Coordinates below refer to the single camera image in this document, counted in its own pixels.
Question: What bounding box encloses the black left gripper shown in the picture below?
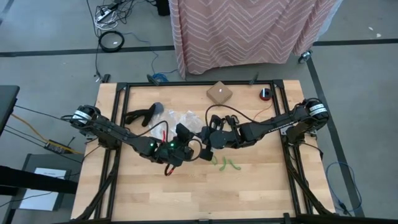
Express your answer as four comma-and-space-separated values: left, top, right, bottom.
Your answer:
167, 123, 195, 167

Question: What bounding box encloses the small cardboard box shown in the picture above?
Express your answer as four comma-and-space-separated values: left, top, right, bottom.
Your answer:
206, 81, 233, 106

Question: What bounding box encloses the black glove-like object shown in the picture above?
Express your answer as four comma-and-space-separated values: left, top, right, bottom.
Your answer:
123, 102, 165, 128

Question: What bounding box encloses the grey floor mat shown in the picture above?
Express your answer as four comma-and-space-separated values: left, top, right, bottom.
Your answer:
19, 153, 85, 212

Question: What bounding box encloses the pink chevron curtain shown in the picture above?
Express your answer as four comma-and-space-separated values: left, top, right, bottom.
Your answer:
167, 0, 343, 79

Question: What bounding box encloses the black power brick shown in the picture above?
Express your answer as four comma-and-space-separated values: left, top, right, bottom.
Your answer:
43, 139, 68, 156

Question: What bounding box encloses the black floor box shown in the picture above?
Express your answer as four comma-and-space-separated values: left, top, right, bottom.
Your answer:
156, 0, 171, 17

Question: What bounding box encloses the white paper sheet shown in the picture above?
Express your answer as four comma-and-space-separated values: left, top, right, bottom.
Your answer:
19, 167, 68, 212

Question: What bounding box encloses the black bar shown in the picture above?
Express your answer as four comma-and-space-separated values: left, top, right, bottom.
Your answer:
0, 164, 78, 196

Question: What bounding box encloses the white power strip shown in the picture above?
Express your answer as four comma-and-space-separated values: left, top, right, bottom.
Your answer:
95, 8, 113, 22

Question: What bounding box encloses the black side desk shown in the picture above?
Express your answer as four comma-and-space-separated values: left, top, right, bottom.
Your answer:
0, 85, 21, 138

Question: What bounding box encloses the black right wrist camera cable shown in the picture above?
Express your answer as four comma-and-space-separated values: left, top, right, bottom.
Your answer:
204, 103, 266, 126

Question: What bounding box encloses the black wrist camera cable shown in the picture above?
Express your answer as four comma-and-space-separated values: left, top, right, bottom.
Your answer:
129, 120, 170, 141
204, 103, 266, 126

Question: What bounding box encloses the black left wrist camera cable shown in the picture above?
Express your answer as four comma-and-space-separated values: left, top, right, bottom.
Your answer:
129, 120, 170, 141

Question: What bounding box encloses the black aluminium table frame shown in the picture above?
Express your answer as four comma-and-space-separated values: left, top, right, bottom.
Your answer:
52, 79, 398, 224

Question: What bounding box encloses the blue cable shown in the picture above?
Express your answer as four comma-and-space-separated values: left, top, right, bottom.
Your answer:
124, 30, 178, 84

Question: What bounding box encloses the white cable coil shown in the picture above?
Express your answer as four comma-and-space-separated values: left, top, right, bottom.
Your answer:
94, 17, 119, 31

